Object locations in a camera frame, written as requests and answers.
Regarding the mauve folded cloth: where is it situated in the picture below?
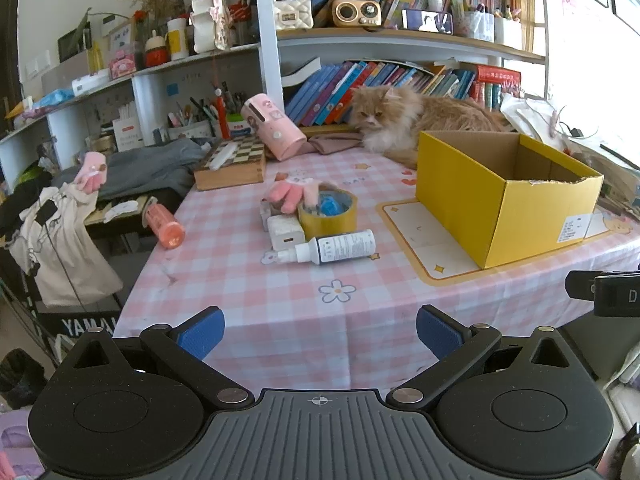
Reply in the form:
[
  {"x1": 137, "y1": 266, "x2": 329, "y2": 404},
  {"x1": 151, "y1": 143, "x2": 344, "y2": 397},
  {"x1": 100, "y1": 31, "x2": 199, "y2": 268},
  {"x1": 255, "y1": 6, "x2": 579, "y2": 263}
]
[{"x1": 300, "y1": 132, "x2": 362, "y2": 155}]

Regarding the yellow tape roll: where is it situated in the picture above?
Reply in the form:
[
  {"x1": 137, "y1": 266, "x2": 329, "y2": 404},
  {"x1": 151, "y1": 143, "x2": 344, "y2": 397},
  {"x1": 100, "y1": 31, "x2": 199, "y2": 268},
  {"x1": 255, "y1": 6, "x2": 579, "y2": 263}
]
[{"x1": 297, "y1": 190, "x2": 358, "y2": 240}]

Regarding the pink glove on rack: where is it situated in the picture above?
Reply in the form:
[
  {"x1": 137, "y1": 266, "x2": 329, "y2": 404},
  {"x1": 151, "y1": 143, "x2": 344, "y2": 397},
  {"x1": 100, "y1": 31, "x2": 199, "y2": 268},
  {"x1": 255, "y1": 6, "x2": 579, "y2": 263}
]
[{"x1": 74, "y1": 152, "x2": 107, "y2": 194}]

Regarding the small white red box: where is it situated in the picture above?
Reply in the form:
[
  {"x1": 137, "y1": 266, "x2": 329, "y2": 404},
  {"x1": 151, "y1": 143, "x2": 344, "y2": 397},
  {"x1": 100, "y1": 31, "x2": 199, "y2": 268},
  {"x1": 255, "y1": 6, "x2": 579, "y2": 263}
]
[{"x1": 259, "y1": 200, "x2": 272, "y2": 232}]

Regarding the yellow cardboard box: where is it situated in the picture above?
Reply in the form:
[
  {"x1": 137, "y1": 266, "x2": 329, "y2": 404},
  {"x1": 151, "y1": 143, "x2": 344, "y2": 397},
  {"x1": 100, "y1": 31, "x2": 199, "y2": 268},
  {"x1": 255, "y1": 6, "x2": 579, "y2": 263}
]
[{"x1": 416, "y1": 131, "x2": 603, "y2": 269}]

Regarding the wooden chess board box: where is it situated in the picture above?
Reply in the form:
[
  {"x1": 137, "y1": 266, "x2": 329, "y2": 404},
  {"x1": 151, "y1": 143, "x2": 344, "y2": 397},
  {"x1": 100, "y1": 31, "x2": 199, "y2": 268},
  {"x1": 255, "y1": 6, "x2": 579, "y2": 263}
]
[{"x1": 194, "y1": 136, "x2": 266, "y2": 192}]

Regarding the white comb on chessboard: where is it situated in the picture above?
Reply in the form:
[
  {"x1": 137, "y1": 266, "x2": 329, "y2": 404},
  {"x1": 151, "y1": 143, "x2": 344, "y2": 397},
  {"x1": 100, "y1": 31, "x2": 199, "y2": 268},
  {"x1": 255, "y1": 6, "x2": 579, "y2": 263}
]
[{"x1": 207, "y1": 142, "x2": 239, "y2": 171}]

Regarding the grey folded cloth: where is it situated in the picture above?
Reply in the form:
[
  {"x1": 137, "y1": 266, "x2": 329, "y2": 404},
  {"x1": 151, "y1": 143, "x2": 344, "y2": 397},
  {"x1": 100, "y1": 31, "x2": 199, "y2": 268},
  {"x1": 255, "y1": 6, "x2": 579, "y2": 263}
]
[{"x1": 52, "y1": 136, "x2": 212, "y2": 201}]

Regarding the orange fluffy cat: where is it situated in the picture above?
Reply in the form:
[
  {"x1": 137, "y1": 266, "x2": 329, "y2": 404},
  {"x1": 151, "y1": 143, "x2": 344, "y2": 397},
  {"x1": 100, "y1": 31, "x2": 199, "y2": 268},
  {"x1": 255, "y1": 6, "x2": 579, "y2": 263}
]
[{"x1": 349, "y1": 86, "x2": 506, "y2": 169}]

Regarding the pink plush glove toy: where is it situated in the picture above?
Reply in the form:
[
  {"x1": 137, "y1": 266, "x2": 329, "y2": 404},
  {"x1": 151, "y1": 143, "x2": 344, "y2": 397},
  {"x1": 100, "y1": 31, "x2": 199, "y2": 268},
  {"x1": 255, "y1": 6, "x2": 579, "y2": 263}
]
[{"x1": 266, "y1": 177, "x2": 337, "y2": 214}]

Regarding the pile of papers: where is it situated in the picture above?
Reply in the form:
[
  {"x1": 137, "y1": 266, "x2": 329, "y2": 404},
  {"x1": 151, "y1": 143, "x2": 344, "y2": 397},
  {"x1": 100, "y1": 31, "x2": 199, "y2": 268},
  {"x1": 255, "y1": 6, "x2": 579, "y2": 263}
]
[{"x1": 500, "y1": 93, "x2": 639, "y2": 218}]

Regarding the white quilted handbag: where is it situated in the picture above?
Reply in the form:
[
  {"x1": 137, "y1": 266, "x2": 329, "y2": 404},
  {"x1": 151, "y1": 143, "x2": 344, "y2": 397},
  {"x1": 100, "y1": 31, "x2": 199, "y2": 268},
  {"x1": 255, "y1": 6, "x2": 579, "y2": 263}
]
[{"x1": 272, "y1": 0, "x2": 314, "y2": 32}]

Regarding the blue crumpled ball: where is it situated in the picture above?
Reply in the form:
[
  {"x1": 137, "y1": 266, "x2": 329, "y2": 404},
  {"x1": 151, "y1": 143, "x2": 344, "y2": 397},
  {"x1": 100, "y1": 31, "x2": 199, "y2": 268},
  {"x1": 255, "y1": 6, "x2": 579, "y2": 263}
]
[{"x1": 319, "y1": 194, "x2": 350, "y2": 217}]

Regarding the orange pink bottle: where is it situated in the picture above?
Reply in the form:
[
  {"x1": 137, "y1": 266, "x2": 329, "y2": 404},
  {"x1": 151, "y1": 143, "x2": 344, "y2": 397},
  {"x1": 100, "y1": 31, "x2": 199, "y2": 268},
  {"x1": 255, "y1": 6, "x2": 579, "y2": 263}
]
[{"x1": 142, "y1": 198, "x2": 186, "y2": 250}]

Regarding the wooden retro radio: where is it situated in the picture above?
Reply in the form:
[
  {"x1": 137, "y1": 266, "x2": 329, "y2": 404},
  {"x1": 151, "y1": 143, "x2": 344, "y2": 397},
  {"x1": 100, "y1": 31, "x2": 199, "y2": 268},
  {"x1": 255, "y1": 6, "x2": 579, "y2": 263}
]
[{"x1": 332, "y1": 0, "x2": 383, "y2": 27}]

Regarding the white spray bottle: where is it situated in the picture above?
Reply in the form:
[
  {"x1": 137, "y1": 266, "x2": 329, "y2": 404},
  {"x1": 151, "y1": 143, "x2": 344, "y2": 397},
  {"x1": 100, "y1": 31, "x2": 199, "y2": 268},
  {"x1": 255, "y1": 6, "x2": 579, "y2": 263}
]
[{"x1": 277, "y1": 230, "x2": 376, "y2": 266}]

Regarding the white bookshelf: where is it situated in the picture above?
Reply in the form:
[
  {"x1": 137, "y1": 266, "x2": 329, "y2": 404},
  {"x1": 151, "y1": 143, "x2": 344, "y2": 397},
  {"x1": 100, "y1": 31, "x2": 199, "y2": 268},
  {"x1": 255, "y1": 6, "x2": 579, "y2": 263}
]
[{"x1": 1, "y1": 0, "x2": 548, "y2": 186}]

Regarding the beige tote bag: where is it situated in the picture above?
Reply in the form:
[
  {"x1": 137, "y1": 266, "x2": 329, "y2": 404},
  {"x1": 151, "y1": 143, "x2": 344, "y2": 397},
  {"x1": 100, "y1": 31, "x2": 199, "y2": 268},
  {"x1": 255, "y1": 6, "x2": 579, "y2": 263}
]
[{"x1": 9, "y1": 183, "x2": 122, "y2": 308}]

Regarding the white large power adapter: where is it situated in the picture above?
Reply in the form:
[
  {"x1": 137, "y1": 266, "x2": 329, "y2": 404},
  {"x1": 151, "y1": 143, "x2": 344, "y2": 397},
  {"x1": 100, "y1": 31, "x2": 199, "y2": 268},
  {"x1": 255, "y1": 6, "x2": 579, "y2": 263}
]
[{"x1": 267, "y1": 214, "x2": 306, "y2": 252}]

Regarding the pink cylindrical case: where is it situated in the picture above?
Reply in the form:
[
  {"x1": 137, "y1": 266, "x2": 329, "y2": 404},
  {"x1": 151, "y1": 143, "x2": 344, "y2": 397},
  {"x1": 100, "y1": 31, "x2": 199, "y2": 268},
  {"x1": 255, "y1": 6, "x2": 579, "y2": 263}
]
[{"x1": 241, "y1": 93, "x2": 306, "y2": 162}]

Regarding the pink checkered tablecloth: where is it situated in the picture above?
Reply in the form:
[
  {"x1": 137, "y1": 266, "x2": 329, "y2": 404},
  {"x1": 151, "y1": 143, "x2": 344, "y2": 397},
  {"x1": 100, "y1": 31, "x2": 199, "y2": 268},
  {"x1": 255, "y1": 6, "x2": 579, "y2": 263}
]
[{"x1": 115, "y1": 148, "x2": 639, "y2": 391}]

